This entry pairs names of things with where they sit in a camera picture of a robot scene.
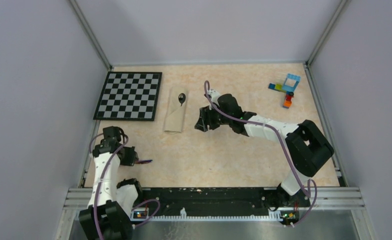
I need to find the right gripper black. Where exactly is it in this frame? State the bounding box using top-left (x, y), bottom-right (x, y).
top-left (195, 102), bottom-right (232, 132)

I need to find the iridescent rainbow knife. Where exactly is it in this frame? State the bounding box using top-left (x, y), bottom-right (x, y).
top-left (135, 159), bottom-right (153, 165)

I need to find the beige cloth napkin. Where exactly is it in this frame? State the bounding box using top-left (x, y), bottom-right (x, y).
top-left (163, 86), bottom-right (189, 134)

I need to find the black spoon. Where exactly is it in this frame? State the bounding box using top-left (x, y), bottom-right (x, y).
top-left (178, 93), bottom-right (186, 107)

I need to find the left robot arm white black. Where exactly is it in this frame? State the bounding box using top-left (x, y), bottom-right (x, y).
top-left (79, 126), bottom-right (144, 240)

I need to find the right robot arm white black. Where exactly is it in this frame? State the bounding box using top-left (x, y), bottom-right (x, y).
top-left (195, 90), bottom-right (334, 206)

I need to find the black white checkerboard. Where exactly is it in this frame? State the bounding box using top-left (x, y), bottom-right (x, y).
top-left (93, 71), bottom-right (162, 122)

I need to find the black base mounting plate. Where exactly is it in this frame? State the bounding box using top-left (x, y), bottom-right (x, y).
top-left (134, 187), bottom-right (310, 217)

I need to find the colourful toy brick structure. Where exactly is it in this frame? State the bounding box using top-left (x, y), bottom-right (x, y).
top-left (268, 73), bottom-right (301, 109)

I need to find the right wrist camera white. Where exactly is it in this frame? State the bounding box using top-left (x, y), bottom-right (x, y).
top-left (207, 89), bottom-right (221, 110)

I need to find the white slotted cable duct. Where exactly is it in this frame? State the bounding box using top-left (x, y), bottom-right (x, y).
top-left (150, 211), bottom-right (283, 222)

